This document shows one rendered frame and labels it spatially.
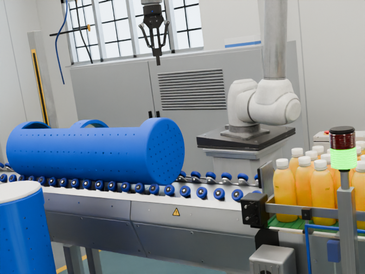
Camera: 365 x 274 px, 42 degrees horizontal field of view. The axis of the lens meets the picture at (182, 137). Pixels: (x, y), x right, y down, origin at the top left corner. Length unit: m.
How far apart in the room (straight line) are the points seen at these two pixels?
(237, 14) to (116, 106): 1.40
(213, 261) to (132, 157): 0.52
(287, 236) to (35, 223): 0.97
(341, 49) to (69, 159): 2.91
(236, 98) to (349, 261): 1.14
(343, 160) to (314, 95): 3.34
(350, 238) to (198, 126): 2.52
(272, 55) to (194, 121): 1.69
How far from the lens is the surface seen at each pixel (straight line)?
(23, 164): 2.42
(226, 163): 2.32
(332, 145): 1.25
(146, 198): 1.96
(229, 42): 3.62
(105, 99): 4.43
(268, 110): 2.14
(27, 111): 7.11
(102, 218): 2.14
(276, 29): 2.15
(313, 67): 4.54
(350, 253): 1.35
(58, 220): 2.38
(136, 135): 1.91
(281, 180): 1.58
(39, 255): 2.00
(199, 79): 3.62
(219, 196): 1.76
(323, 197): 1.55
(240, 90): 2.27
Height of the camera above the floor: 1.51
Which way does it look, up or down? 11 degrees down
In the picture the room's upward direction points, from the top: 7 degrees counter-clockwise
